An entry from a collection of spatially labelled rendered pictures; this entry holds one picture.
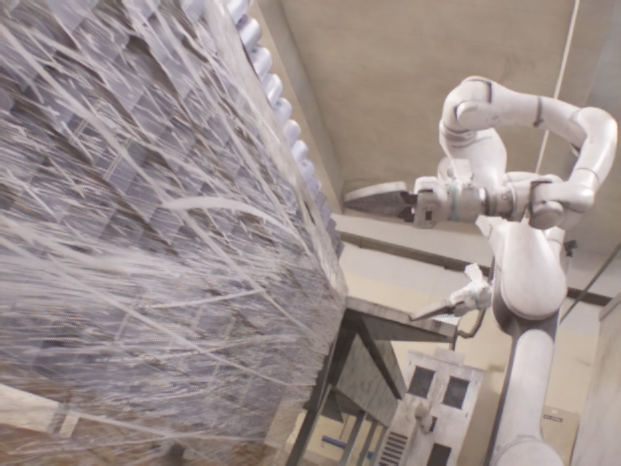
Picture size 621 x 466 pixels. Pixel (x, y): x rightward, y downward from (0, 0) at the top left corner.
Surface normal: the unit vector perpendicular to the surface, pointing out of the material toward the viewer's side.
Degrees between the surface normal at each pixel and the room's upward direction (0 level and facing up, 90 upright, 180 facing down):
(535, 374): 90
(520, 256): 92
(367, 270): 90
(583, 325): 90
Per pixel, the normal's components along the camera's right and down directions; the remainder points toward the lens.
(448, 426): -0.27, -0.44
